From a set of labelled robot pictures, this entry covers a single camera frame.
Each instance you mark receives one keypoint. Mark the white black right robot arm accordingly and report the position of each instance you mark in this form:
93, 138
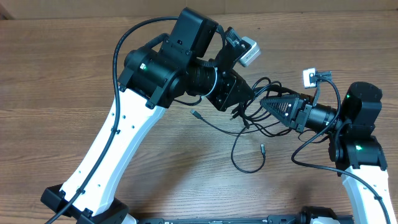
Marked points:
357, 154

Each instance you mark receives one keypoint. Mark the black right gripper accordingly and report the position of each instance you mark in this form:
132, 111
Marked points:
293, 117

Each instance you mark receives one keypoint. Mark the brown cardboard wall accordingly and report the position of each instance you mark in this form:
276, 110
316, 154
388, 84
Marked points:
56, 9

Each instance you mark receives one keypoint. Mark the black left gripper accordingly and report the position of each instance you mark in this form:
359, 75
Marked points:
225, 98

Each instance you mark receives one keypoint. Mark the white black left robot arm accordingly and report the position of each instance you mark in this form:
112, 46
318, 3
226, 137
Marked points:
197, 58

